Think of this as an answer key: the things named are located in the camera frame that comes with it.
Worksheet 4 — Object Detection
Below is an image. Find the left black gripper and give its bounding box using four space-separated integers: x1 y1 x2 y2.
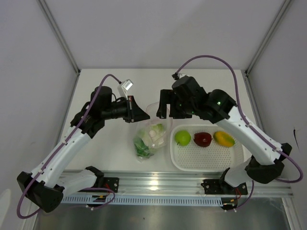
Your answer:
102 95 150 123

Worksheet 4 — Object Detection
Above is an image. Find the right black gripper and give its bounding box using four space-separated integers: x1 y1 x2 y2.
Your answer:
157 89 197 119

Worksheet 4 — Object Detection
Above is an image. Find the pale green cabbage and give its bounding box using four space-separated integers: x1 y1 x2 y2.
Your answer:
139 123 166 149

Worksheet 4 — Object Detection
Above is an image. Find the clear pink zip top bag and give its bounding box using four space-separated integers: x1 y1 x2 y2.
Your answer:
132 102 173 162

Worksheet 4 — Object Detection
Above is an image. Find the green lettuce leaf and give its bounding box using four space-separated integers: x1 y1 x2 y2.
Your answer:
133 137 154 158

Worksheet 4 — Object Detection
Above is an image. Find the green apple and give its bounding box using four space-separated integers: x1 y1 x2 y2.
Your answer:
174 130 191 146

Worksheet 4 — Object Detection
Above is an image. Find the red apple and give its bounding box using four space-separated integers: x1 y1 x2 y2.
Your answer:
193 132 212 148

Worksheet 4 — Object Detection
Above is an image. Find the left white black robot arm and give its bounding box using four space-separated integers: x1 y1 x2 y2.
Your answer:
17 86 150 213

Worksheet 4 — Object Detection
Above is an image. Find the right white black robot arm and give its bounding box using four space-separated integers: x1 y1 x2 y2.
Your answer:
156 76 292 194

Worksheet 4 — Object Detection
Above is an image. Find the white perforated plastic basket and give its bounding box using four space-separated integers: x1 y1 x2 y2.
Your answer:
169 125 245 173

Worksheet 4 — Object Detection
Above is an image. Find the yellow orange mango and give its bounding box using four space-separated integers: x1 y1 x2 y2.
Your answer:
213 131 235 148

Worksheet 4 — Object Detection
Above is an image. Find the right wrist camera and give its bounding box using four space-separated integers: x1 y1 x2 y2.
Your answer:
172 72 186 81

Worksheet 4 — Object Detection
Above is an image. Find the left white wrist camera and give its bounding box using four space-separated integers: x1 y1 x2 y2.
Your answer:
118 79 133 99

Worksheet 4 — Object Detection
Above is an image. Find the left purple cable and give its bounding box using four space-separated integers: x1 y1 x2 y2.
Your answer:
16 74 122 219

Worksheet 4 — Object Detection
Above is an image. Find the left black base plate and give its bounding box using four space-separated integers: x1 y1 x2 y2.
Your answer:
79 177 119 193

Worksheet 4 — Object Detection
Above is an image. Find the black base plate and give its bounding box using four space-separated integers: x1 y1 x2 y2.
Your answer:
79 177 119 193
201 179 248 195

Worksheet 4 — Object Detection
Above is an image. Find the aluminium mounting rail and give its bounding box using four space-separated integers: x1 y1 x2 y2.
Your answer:
105 171 294 198

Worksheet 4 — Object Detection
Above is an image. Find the white slotted cable duct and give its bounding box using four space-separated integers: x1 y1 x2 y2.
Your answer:
62 194 223 207

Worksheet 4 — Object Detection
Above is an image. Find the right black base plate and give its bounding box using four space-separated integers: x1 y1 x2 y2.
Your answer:
201 179 248 195

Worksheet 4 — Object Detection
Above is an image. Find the left aluminium frame post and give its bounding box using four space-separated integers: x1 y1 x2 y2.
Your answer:
36 0 80 75

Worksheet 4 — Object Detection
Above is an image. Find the aluminium frame post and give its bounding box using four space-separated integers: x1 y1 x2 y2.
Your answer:
36 0 80 75
245 0 294 77

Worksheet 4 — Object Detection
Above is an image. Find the right aluminium frame post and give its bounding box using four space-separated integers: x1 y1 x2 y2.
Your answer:
245 0 294 77

